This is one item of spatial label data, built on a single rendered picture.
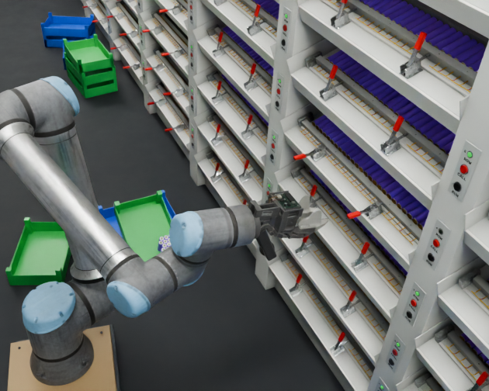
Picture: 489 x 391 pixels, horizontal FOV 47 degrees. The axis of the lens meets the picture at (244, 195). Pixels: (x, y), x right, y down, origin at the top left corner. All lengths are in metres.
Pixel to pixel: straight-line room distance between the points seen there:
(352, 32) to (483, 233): 0.55
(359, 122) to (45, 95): 0.78
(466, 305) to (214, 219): 0.57
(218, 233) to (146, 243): 1.17
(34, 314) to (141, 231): 0.79
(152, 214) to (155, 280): 1.19
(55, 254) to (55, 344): 0.73
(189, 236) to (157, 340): 0.96
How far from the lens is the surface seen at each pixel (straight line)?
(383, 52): 1.31
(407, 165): 1.30
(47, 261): 2.37
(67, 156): 1.55
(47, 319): 1.66
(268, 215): 1.23
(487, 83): 1.07
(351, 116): 1.44
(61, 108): 1.51
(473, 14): 1.09
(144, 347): 2.04
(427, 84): 1.21
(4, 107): 1.45
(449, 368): 1.44
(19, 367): 1.92
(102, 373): 1.84
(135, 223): 2.35
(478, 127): 1.10
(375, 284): 1.55
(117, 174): 2.75
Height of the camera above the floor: 1.66
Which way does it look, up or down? 39 degrees down
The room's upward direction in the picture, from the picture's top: 4 degrees clockwise
